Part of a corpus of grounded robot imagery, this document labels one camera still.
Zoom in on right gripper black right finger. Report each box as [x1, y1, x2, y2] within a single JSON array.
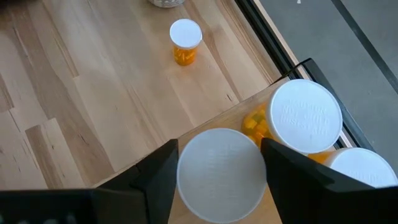
[[260, 138, 376, 224]]

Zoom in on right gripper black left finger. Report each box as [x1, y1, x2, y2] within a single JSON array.
[[99, 139, 180, 224]]

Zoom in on orange pill bottle white cap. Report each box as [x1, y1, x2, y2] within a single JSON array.
[[241, 78, 344, 156], [307, 147, 398, 189], [169, 18, 203, 67], [176, 128, 267, 224]]

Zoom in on green potted plant patterned pot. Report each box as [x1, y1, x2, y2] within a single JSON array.
[[147, 0, 187, 9]]

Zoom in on black aluminium table frame rails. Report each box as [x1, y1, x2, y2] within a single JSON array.
[[233, 0, 315, 94]]

